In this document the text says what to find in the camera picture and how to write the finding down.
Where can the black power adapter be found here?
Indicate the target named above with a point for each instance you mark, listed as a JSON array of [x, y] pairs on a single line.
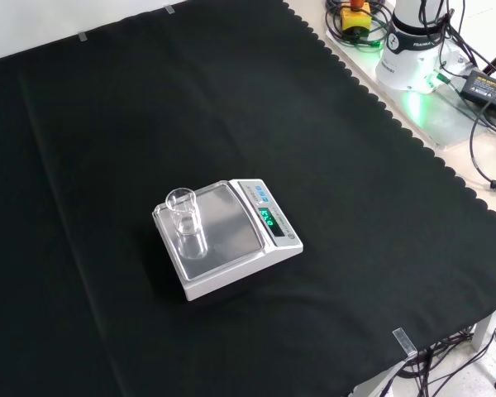
[[485, 89]]

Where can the clear tape strip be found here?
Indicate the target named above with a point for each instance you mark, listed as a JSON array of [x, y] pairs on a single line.
[[405, 342], [82, 36], [169, 9]]

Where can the white table leg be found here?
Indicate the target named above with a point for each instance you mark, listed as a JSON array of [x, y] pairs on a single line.
[[482, 333]]

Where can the white electronic balance steel pan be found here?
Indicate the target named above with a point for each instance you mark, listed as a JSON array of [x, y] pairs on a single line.
[[235, 231]]

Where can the yellow stop button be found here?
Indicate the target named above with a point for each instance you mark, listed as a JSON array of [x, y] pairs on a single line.
[[355, 18]]

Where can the clear glass beaker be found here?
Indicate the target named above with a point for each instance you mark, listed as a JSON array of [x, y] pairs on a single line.
[[186, 231]]

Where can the black cloth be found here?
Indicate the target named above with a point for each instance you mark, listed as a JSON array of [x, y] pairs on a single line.
[[107, 165]]

